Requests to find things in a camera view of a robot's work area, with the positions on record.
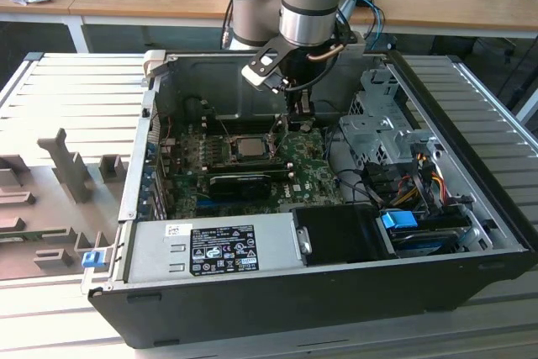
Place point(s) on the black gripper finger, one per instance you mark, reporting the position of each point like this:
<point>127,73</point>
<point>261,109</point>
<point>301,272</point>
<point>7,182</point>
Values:
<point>300,117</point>

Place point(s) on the silver CPU plate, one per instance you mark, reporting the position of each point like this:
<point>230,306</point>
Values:
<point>249,148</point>

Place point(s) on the CPU socket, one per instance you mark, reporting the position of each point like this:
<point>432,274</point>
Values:
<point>230,153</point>

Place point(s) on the green motherboard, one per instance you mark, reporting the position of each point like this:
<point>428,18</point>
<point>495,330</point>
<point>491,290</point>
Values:
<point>311,165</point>

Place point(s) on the black RAM slots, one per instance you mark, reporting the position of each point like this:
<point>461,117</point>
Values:
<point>244,125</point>
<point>248,167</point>

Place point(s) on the metal drive cage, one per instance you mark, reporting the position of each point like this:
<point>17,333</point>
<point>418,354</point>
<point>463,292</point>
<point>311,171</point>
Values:
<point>370,132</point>

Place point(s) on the pale blue teach pendant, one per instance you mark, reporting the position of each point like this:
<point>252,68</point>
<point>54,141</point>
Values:
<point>351,3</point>

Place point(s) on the black graphics card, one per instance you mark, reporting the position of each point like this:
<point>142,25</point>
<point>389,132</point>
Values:
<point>239,186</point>

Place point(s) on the beige plastic case latch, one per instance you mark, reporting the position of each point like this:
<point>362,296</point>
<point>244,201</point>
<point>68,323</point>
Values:
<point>153,62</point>

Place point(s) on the blue disk carrier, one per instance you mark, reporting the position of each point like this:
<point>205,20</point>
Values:
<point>397,221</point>

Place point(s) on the black disk drive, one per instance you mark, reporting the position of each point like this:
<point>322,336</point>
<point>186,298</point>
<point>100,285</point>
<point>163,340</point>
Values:
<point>437,233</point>

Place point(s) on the black PC case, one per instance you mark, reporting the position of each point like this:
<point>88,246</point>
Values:
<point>252,304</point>

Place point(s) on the grey power supply unit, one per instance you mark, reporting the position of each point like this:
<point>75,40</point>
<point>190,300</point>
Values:
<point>147,258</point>

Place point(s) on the blue case latch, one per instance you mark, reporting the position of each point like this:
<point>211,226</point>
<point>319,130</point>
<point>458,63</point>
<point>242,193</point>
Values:
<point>93,260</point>

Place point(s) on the grey parts rack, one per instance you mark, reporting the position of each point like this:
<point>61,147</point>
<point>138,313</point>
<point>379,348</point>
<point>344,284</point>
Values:
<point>50,207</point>

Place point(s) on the green RAM stick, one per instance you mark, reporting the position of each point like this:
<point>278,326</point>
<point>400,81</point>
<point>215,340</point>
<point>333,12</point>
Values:
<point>42,234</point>

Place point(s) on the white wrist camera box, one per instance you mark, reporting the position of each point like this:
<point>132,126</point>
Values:
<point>256,79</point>

